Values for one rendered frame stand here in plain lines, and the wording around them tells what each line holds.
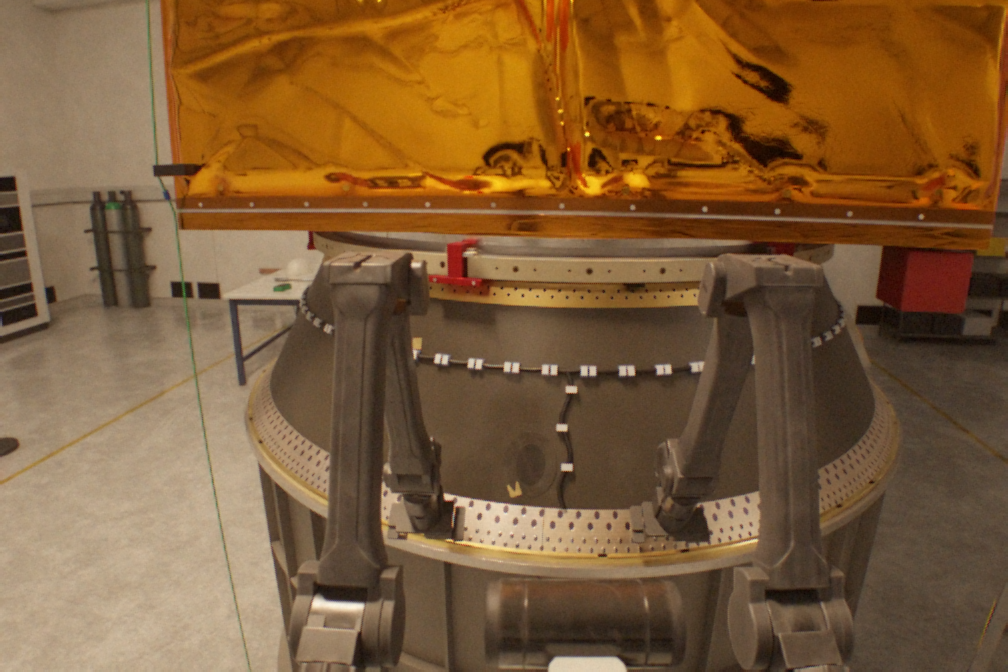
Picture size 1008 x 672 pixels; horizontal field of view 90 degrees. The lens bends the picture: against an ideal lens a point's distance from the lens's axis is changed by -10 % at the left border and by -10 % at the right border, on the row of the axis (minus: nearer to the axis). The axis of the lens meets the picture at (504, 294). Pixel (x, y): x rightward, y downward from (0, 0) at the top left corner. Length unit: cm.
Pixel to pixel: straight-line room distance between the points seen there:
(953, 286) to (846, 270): 594
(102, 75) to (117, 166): 127
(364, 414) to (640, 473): 75
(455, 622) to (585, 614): 92
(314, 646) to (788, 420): 51
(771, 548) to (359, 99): 113
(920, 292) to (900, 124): 39
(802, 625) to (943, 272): 103
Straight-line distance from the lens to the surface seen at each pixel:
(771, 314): 63
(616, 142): 123
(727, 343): 75
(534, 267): 119
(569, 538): 119
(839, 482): 152
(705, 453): 89
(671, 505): 102
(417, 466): 89
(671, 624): 51
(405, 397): 78
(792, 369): 63
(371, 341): 59
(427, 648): 150
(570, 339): 121
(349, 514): 60
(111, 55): 950
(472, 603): 134
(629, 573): 120
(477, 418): 122
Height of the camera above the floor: 191
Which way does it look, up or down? 13 degrees down
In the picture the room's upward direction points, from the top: straight up
